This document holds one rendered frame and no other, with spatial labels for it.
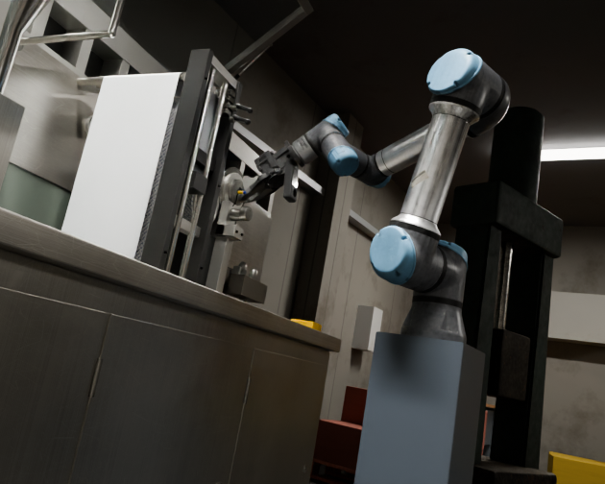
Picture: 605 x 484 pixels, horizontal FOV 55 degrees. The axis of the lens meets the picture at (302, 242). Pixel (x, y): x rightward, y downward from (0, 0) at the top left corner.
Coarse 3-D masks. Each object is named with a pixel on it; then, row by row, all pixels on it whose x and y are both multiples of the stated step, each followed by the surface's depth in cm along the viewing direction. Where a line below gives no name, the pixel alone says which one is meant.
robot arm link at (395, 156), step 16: (496, 112) 133; (480, 128) 139; (400, 144) 153; (416, 144) 150; (368, 160) 159; (384, 160) 157; (400, 160) 154; (416, 160) 154; (368, 176) 161; (384, 176) 160
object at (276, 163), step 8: (288, 144) 165; (272, 152) 166; (280, 152) 165; (288, 152) 165; (256, 160) 166; (264, 160) 165; (272, 160) 164; (280, 160) 165; (296, 160) 162; (264, 168) 164; (272, 168) 163; (280, 168) 164; (272, 176) 162; (280, 176) 164; (272, 184) 166; (280, 184) 168
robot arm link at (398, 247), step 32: (448, 64) 127; (480, 64) 125; (448, 96) 126; (480, 96) 126; (448, 128) 126; (448, 160) 126; (416, 192) 126; (416, 224) 124; (384, 256) 125; (416, 256) 122; (416, 288) 129
